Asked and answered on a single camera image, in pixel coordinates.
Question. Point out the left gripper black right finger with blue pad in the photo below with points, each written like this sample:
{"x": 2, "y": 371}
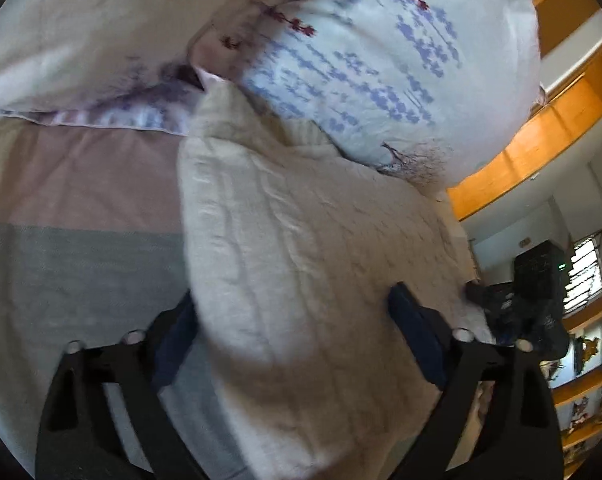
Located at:
{"x": 494, "y": 418}

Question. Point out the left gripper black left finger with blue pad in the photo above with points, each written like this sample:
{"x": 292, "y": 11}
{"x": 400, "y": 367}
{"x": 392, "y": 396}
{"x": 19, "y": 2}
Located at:
{"x": 103, "y": 417}

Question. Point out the beige cable-knit sweater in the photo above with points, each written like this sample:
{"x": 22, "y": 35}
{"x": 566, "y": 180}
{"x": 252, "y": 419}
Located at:
{"x": 292, "y": 251}

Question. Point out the patchwork floral bed sheet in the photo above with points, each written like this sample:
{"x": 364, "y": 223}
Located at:
{"x": 90, "y": 249}

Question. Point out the orange wooden headboard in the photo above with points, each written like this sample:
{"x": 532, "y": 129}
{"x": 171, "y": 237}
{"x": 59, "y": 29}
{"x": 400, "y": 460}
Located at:
{"x": 571, "y": 110}

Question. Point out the right floral white pillow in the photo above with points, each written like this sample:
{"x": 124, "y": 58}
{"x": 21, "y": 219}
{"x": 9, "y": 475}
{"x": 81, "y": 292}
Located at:
{"x": 427, "y": 90}

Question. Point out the floral white pillow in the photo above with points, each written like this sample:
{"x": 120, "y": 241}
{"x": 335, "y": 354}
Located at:
{"x": 427, "y": 90}
{"x": 101, "y": 63}

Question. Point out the left floral white pillow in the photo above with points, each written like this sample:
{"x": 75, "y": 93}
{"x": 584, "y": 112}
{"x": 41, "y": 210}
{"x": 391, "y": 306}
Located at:
{"x": 101, "y": 63}

